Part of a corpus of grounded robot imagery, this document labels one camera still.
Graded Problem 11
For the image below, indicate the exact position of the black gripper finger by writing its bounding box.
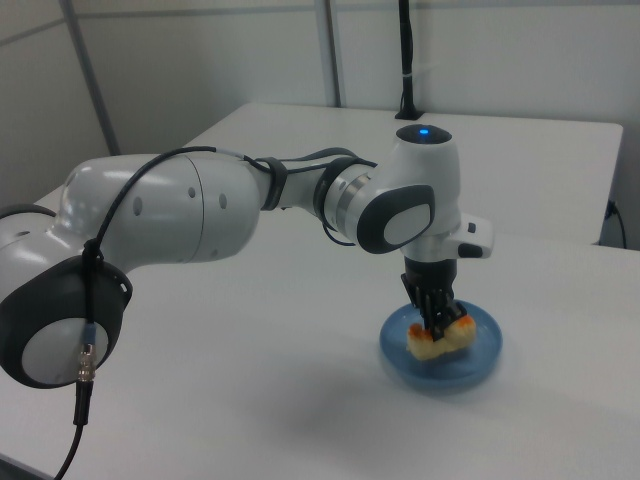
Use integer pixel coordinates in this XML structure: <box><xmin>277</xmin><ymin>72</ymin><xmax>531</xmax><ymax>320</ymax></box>
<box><xmin>421</xmin><ymin>294</ymin><xmax>448</xmax><ymax>344</ymax></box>
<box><xmin>441</xmin><ymin>299</ymin><xmax>469</xmax><ymax>327</ymax></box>

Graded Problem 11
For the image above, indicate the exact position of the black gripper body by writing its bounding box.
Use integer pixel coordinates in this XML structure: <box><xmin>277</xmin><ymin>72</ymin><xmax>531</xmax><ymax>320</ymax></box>
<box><xmin>400</xmin><ymin>257</ymin><xmax>459</xmax><ymax>307</ymax></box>

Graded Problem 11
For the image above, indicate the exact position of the bread with orange topping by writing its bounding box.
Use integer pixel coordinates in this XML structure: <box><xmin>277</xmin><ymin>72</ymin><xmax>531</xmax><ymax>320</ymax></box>
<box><xmin>406</xmin><ymin>314</ymin><xmax>477</xmax><ymax>362</ymax></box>

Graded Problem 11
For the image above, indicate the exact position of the blue round plate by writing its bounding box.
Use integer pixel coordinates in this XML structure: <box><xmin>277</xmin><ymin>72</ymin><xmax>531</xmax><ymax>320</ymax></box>
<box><xmin>378</xmin><ymin>299</ymin><xmax>504</xmax><ymax>397</ymax></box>

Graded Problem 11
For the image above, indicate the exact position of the white desk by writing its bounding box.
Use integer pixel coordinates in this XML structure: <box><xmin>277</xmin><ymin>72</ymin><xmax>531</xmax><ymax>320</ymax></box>
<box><xmin>182</xmin><ymin>102</ymin><xmax>625</xmax><ymax>247</ymax></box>

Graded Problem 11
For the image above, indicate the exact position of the black pole with cables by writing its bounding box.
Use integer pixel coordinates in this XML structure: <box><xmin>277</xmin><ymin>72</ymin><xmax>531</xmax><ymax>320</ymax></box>
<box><xmin>394</xmin><ymin>0</ymin><xmax>426</xmax><ymax>122</ymax></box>

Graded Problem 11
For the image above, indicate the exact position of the grey partition wall post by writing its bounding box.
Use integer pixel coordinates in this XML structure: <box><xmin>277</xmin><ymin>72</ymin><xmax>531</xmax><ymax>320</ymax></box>
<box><xmin>58</xmin><ymin>0</ymin><xmax>122</xmax><ymax>157</ymax></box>
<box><xmin>326</xmin><ymin>0</ymin><xmax>347</xmax><ymax>108</ymax></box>

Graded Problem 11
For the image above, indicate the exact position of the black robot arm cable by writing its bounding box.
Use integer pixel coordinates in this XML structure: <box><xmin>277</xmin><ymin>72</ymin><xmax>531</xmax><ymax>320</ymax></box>
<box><xmin>49</xmin><ymin>144</ymin><xmax>381</xmax><ymax>480</ymax></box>

